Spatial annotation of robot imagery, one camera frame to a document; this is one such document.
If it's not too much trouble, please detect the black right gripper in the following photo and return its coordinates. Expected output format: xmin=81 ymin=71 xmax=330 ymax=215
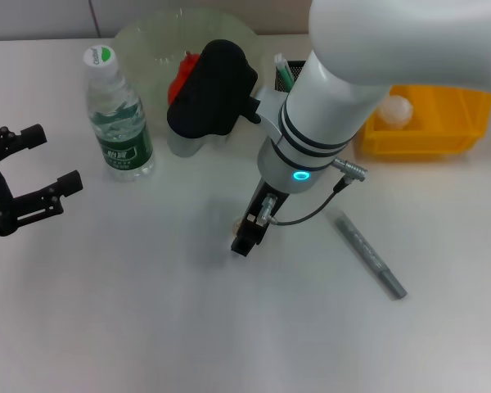
xmin=230 ymin=182 xmax=291 ymax=258

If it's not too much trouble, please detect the clear water bottle green label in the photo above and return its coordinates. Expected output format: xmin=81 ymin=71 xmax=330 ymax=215
xmin=81 ymin=44 xmax=155 ymax=183

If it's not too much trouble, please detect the red-orange toy orange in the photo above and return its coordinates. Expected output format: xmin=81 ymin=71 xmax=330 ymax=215
xmin=167 ymin=49 xmax=201 ymax=106

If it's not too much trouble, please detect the mint green utility knife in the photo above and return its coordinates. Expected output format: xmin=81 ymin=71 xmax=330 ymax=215
xmin=273 ymin=52 xmax=298 ymax=93

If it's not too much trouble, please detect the white paper ball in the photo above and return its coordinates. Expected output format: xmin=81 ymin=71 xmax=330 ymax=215
xmin=376 ymin=94 xmax=414 ymax=130

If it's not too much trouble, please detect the grey marker pen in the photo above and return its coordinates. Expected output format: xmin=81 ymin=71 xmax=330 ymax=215
xmin=331 ymin=206 xmax=408 ymax=300

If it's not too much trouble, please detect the green glass fruit plate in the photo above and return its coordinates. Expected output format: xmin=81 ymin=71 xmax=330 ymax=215
xmin=112 ymin=8 xmax=267 ymax=136

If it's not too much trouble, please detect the black mesh pen holder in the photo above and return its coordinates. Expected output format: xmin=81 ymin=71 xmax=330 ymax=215
xmin=273 ymin=60 xmax=308 ymax=93

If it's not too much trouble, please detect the yellow plastic bin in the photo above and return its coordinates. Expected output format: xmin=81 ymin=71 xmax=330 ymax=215
xmin=354 ymin=84 xmax=491 ymax=159

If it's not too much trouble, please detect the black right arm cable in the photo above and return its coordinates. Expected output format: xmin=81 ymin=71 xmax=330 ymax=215
xmin=257 ymin=157 xmax=369 ymax=227

